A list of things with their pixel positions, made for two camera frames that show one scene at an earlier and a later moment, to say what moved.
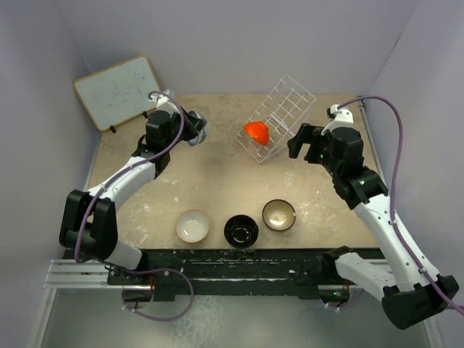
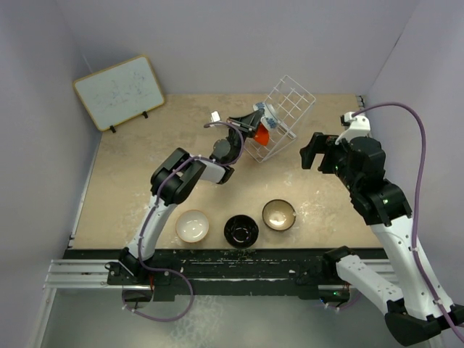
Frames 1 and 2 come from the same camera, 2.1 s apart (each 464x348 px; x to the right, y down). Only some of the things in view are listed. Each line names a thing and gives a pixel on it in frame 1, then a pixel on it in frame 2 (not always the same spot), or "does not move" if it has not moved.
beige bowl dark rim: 278,214 does not move
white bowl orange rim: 192,226 does not move
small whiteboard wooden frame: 119,93 does not move
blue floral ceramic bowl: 202,133 to 270,119
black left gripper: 193,125 to 248,124
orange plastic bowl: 257,130 does not move
